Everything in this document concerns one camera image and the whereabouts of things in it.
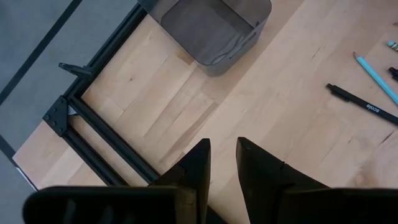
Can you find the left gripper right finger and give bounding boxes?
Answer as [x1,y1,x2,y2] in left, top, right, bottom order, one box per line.
[235,136,398,224]

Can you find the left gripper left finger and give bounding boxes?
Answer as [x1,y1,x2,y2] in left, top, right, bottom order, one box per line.
[22,138,211,224]

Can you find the black click pen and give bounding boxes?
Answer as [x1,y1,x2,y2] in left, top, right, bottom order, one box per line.
[387,66,398,83]
[325,83,398,126]

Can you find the grey translucent plastic bin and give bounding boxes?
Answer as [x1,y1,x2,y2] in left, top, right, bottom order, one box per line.
[137,0,272,77]

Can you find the black aluminium table frame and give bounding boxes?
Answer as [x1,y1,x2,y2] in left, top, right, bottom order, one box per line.
[42,2,161,187]

